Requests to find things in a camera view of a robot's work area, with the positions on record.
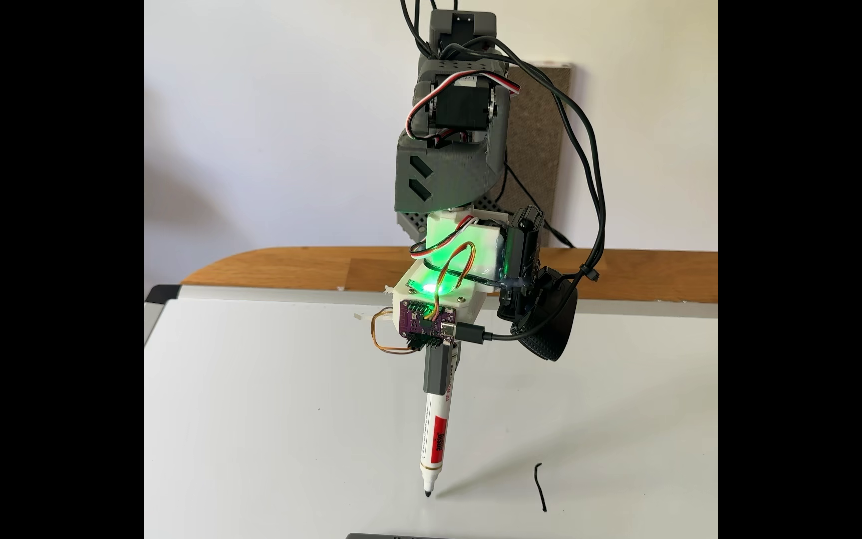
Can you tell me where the white whiteboard marker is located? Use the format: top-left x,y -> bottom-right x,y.
419,389 -> 453,498

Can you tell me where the purple circuit board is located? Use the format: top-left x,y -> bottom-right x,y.
398,299 -> 456,351

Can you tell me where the brown corrugated cardboard panel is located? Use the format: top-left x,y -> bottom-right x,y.
502,63 -> 573,248

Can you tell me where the black usb cable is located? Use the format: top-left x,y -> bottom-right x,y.
431,37 -> 609,345

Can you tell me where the orange wire loop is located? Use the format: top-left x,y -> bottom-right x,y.
370,305 -> 419,355

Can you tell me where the black oval camera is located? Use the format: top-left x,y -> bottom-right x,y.
497,266 -> 579,362

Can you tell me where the black camera cable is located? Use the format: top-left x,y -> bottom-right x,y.
400,0 -> 609,285

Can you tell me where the white whiteboard with aluminium frame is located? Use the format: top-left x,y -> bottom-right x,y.
144,284 -> 719,539

